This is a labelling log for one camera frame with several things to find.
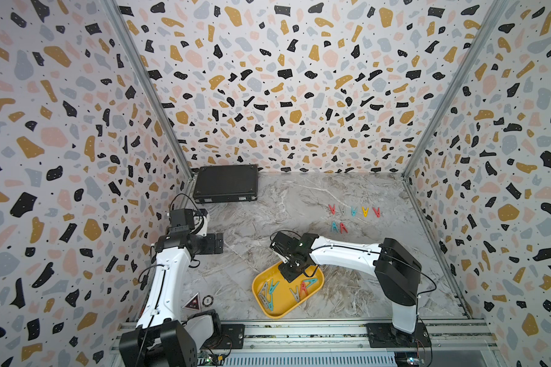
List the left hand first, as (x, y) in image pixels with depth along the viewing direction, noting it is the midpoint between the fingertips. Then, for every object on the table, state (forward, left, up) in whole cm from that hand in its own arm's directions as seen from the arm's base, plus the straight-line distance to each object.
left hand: (209, 241), depth 81 cm
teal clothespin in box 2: (-11, -37, -13) cm, 40 cm away
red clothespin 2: (+21, -70, -14) cm, 74 cm away
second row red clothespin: (+14, -52, -13) cm, 55 cm away
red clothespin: (+23, -49, -13) cm, 56 cm away
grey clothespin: (+22, -53, -13) cm, 59 cm away
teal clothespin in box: (-12, -22, -12) cm, 28 cm away
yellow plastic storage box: (-15, -24, -13) cm, 31 cm away
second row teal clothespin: (+14, -48, -13) cm, 52 cm away
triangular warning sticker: (-17, +6, -14) cm, 22 cm away
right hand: (-8, -27, -10) cm, 30 cm away
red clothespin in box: (-12, -33, -12) cm, 37 cm away
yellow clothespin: (+21, -64, -13) cm, 69 cm away
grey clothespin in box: (-15, -31, -12) cm, 36 cm away
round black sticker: (-16, +1, -14) cm, 21 cm away
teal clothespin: (+22, -59, -13) cm, 64 cm away
